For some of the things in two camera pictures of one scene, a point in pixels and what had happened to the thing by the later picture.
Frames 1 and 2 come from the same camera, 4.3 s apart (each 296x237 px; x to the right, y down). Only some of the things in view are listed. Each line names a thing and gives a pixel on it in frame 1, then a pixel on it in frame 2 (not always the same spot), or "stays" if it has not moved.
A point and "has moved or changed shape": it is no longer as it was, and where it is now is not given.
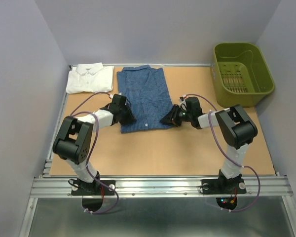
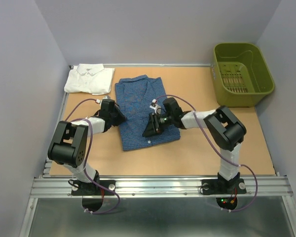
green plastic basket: (240, 74) stays
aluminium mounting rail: (273, 186) stays
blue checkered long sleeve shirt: (148, 97) has moved or changed shape
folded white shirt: (92, 77) stays
